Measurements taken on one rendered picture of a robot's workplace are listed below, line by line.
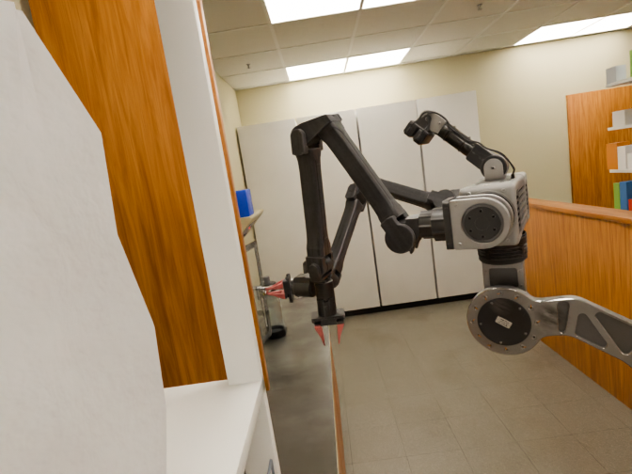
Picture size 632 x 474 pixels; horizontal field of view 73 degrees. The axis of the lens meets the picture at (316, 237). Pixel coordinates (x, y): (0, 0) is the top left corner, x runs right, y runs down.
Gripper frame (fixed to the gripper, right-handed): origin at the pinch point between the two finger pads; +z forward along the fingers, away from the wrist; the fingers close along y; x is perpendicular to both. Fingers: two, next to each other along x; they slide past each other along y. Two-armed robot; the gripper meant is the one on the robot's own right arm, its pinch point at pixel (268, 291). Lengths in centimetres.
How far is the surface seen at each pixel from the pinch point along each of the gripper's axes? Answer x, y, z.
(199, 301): 28.5, 8.0, 17.2
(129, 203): 28, 42, 33
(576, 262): -117, -45, -184
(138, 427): 134, 30, -14
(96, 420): 137, 32, -13
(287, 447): 60, -25, -8
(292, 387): 28.4, -25.6, -7.0
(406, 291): -290, -104, -98
